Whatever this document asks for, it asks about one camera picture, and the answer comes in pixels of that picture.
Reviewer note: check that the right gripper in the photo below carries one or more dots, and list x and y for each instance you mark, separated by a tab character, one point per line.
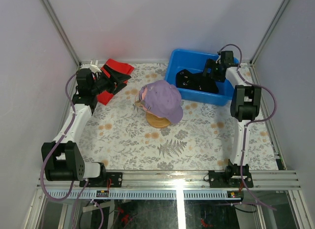
210	64

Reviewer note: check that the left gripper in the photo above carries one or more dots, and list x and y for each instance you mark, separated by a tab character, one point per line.
114	87

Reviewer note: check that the black cap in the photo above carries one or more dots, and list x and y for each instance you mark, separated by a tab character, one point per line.
196	81

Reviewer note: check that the blue plastic bin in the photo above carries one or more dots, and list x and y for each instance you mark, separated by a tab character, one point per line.
194	62

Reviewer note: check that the purple LA baseball cap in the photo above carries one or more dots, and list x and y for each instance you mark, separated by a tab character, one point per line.
164	101

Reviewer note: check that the wooden hat stand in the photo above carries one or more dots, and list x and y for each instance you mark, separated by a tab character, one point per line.
157	122

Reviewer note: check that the pink baseball cap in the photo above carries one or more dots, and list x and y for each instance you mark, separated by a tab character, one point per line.
142	94

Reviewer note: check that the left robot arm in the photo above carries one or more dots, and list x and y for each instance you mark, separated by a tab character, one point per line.
62	159

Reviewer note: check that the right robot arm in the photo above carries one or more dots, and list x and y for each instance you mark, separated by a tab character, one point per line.
245	103

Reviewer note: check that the red folded cloth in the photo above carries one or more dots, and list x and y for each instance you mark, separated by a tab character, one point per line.
123	68

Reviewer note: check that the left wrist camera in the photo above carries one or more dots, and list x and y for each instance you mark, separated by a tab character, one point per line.
94	66

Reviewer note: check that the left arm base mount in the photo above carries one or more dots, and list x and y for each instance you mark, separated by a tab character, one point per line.
106	179

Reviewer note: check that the aluminium front rail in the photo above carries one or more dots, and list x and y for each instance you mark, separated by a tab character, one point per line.
149	184

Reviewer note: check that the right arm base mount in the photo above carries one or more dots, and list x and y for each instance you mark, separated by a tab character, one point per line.
232	177

